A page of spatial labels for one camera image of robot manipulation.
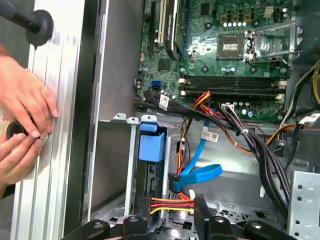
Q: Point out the black graphics card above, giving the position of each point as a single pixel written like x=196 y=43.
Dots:
x=173 y=30

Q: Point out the person's right hand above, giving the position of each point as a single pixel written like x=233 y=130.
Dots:
x=17 y=160

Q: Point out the small round black tool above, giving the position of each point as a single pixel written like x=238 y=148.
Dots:
x=12 y=130

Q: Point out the grey power supply unit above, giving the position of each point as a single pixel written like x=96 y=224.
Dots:
x=310 y=30

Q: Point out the green motherboard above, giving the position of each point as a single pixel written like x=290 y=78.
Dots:
x=200 y=50

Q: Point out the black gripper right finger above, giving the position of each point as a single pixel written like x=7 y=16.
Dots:
x=203 y=220

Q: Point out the metal drive cage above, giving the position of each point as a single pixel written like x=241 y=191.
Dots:
x=305 y=200

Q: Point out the hard disk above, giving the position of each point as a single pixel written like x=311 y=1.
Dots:
x=151 y=147

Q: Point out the white expansion slot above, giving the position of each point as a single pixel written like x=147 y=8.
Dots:
x=162 y=22

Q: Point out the person's left hand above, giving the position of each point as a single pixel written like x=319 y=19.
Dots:
x=25 y=95

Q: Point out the metal disk bay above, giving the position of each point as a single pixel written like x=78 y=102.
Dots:
x=130 y=175

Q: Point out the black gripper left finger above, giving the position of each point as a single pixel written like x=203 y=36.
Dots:
x=140 y=225

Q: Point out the black PC case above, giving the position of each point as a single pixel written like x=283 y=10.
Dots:
x=115 y=62

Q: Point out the black RAM slot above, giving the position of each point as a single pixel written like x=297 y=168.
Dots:
x=230 y=94
x=230 y=88
x=230 y=78
x=230 y=83

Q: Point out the CPU socket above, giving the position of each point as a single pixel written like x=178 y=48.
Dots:
x=230 y=47

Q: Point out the black expansion slot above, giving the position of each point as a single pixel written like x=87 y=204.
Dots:
x=152 y=25

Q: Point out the metal socket cover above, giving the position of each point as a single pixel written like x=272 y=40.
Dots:
x=277 y=55

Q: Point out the small silver round disc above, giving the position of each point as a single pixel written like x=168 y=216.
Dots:
x=45 y=143

